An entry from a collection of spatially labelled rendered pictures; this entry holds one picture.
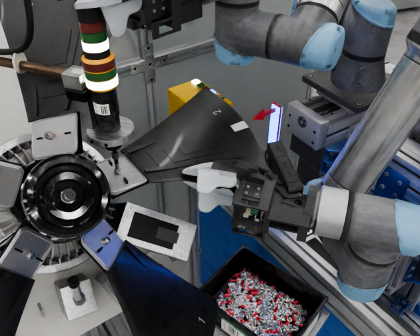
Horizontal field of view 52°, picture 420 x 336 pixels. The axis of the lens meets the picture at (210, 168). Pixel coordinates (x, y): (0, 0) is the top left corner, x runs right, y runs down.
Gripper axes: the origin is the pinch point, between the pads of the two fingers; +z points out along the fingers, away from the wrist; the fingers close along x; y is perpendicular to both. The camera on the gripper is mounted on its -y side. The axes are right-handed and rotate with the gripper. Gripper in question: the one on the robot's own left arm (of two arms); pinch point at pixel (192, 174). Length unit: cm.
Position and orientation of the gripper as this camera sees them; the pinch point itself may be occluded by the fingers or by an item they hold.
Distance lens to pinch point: 70.2
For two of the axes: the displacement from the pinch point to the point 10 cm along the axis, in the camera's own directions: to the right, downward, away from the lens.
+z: -9.5, -1.9, 2.3
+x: 0.4, 7.1, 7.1
